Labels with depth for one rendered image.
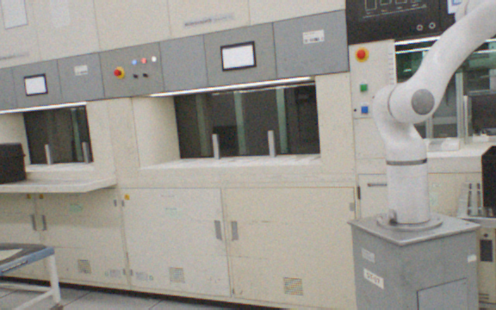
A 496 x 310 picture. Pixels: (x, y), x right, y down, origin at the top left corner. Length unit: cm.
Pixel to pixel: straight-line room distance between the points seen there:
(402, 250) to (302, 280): 119
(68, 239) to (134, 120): 100
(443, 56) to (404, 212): 46
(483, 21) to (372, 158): 92
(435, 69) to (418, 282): 60
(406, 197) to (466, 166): 76
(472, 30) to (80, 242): 265
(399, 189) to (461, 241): 22
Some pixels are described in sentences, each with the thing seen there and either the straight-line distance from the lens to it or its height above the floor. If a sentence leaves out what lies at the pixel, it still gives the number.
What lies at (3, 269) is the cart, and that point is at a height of 44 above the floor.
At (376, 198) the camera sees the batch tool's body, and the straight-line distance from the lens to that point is 216.
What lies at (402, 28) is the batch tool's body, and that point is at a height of 144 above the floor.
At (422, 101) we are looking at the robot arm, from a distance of 129.
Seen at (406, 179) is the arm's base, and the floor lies 90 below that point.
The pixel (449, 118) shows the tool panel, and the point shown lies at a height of 99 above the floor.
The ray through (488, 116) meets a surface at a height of 100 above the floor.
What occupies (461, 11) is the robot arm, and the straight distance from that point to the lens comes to 159.
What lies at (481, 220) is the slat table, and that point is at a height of 76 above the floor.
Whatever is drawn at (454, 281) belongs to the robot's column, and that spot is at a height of 61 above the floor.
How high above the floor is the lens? 114
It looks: 7 degrees down
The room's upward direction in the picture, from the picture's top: 5 degrees counter-clockwise
